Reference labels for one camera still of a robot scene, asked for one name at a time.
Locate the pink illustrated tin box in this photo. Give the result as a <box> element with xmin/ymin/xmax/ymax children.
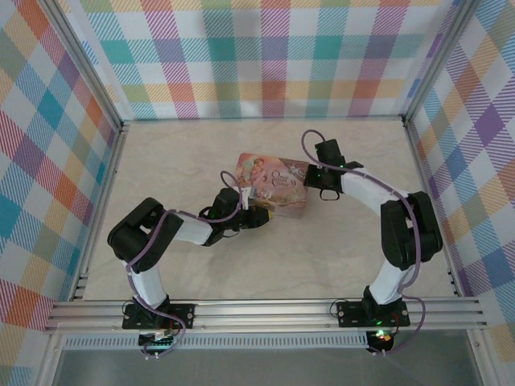
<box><xmin>236</xmin><ymin>151</ymin><xmax>311</xmax><ymax>221</ymax></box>

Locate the circuit board with green lights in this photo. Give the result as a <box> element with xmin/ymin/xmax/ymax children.
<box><xmin>138</xmin><ymin>329</ymin><xmax>178</xmax><ymax>349</ymax></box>

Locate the grey metal panel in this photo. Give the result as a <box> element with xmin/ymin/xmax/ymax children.
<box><xmin>51</xmin><ymin>348</ymin><xmax>484</xmax><ymax>386</ymax></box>

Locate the circuit board with orange part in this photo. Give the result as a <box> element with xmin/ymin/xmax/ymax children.
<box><xmin>369</xmin><ymin>328</ymin><xmax>394</xmax><ymax>345</ymax></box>

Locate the thin aluminium floor rail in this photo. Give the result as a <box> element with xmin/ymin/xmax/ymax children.
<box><xmin>120</xmin><ymin>117</ymin><xmax>406</xmax><ymax>124</ymax></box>

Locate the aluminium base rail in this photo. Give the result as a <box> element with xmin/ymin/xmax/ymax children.
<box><xmin>43</xmin><ymin>299</ymin><xmax>488</xmax><ymax>335</ymax></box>

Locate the aluminium side floor rail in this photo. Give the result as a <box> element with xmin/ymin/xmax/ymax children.
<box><xmin>70</xmin><ymin>122</ymin><xmax>132</xmax><ymax>302</ymax></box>
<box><xmin>403</xmin><ymin>120</ymin><xmax>466</xmax><ymax>298</ymax></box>

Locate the white slotted cable duct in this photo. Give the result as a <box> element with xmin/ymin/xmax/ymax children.
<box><xmin>63</xmin><ymin>331</ymin><xmax>369</xmax><ymax>351</ymax></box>

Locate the aluminium frame post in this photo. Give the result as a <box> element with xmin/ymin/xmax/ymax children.
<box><xmin>50</xmin><ymin>0</ymin><xmax>124</xmax><ymax>136</ymax></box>
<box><xmin>401</xmin><ymin>0</ymin><xmax>480</xmax><ymax>124</ymax></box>

